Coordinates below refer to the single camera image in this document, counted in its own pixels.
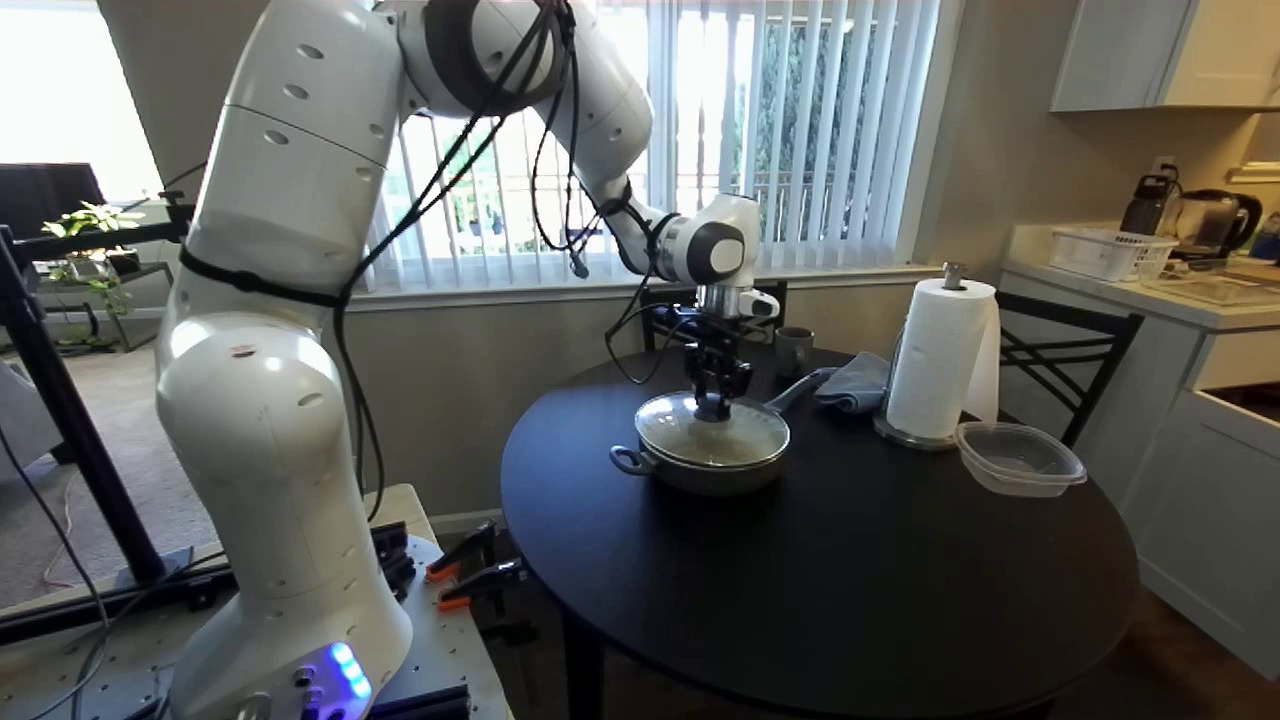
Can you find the black monitor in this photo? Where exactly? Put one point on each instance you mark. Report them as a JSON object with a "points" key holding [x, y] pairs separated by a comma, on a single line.
{"points": [[45, 195]]}

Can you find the grey mug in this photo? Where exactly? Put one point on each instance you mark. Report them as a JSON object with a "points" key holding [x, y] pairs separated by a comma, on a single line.
{"points": [[795, 352]]}

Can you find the black water bottle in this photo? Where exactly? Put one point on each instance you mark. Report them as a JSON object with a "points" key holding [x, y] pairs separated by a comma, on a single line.
{"points": [[1146, 205]]}

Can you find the wall socket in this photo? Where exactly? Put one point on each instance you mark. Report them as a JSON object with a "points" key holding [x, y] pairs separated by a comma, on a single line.
{"points": [[1163, 165]]}

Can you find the white kitchen counter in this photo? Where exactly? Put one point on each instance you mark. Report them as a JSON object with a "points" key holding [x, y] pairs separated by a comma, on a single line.
{"points": [[1190, 470]]}

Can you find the black orange clamp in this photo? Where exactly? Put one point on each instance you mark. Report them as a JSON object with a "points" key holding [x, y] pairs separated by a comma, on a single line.
{"points": [[490, 585], [462, 552]]}

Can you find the white plastic basket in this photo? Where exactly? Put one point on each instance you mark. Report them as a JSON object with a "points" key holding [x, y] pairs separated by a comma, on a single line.
{"points": [[1105, 255]]}

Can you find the black chair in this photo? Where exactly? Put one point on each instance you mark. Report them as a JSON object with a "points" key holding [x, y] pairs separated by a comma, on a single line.
{"points": [[1090, 335], [660, 312]]}

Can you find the blue grey cloth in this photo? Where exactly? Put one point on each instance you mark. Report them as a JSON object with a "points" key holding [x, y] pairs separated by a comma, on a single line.
{"points": [[852, 385]]}

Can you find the glass pan lid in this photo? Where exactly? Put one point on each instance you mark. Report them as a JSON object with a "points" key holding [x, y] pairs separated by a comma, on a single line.
{"points": [[710, 435]]}

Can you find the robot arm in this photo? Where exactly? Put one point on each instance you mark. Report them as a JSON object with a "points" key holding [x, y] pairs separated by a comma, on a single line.
{"points": [[280, 400]]}

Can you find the white wall cabinet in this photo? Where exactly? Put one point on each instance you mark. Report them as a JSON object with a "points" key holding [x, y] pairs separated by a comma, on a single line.
{"points": [[1160, 55]]}

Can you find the black stand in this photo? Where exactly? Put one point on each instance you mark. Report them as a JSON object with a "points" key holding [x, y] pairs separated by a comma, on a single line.
{"points": [[70, 430]]}

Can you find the paper towel roll on holder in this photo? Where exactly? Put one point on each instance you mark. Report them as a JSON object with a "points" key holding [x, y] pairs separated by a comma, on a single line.
{"points": [[935, 360]]}

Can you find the window with vertical blinds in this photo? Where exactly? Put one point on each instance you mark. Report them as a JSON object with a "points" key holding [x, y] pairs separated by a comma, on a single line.
{"points": [[800, 130]]}

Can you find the clear plastic container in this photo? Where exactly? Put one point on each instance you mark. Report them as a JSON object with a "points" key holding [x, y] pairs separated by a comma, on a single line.
{"points": [[1018, 460]]}

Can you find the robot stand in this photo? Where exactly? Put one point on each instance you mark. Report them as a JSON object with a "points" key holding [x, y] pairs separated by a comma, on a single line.
{"points": [[450, 650]]}

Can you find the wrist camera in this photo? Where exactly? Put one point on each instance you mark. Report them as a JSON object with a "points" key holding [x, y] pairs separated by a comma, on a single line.
{"points": [[672, 324]]}

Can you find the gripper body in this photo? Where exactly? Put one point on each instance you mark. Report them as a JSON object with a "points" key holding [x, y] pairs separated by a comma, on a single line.
{"points": [[712, 338]]}

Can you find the clear plastic tray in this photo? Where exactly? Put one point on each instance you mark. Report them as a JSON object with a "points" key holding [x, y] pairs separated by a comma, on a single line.
{"points": [[1215, 288]]}

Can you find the green potted plant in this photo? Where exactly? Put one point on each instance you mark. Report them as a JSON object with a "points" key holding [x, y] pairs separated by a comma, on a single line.
{"points": [[90, 250]]}

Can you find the black electric kettle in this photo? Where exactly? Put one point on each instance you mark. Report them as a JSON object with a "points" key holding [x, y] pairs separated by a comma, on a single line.
{"points": [[1215, 222]]}

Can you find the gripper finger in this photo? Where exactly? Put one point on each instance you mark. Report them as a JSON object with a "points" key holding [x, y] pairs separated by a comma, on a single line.
{"points": [[737, 378], [698, 378]]}

